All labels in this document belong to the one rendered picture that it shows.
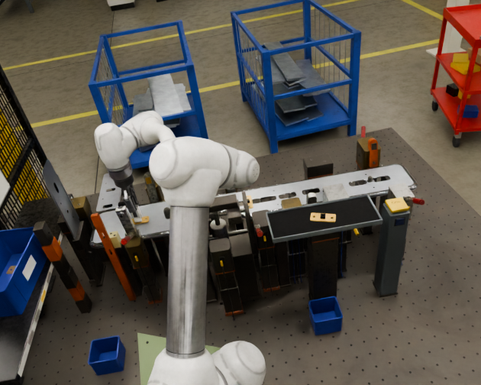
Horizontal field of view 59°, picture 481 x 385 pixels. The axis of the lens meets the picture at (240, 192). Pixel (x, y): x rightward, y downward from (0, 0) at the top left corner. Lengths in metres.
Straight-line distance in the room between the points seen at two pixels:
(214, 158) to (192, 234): 0.20
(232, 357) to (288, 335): 0.51
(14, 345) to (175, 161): 0.88
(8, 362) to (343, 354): 1.12
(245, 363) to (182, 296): 0.29
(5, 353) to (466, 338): 1.57
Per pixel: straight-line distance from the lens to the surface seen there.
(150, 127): 1.63
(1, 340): 1.65
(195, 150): 1.04
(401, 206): 1.54
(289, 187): 1.86
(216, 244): 1.54
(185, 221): 1.06
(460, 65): 4.05
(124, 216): 1.61
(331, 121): 3.90
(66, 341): 1.97
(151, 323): 1.87
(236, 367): 1.25
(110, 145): 1.58
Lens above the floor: 2.16
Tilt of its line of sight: 39 degrees down
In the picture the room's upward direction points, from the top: 9 degrees counter-clockwise
